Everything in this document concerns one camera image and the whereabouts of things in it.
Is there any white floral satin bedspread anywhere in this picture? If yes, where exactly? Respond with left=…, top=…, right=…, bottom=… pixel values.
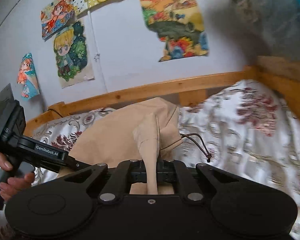
left=0, top=79, right=300, bottom=240

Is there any clear bag of clothes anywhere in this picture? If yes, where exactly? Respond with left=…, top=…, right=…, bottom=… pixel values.
left=232, top=0, right=300, bottom=61

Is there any white wall pipe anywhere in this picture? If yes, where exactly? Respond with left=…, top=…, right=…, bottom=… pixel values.
left=88, top=9, right=108, bottom=93

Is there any tan hooded Champion jacket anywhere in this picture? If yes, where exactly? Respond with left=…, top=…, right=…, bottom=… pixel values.
left=70, top=98, right=183, bottom=194

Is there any red haired anime poster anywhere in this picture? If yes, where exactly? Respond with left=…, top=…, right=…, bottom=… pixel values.
left=40, top=0, right=74, bottom=40

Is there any blonde anime character poster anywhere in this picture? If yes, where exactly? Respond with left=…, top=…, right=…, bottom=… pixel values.
left=53, top=20, right=95, bottom=88

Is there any orange haired anime poster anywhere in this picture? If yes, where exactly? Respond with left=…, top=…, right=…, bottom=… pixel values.
left=17, top=53, right=40, bottom=100

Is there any wooden bed frame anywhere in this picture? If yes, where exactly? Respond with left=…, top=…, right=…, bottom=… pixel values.
left=25, top=56, right=300, bottom=136

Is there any colourful landscape poster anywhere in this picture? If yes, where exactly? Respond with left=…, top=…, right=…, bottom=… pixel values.
left=139, top=0, right=209, bottom=62

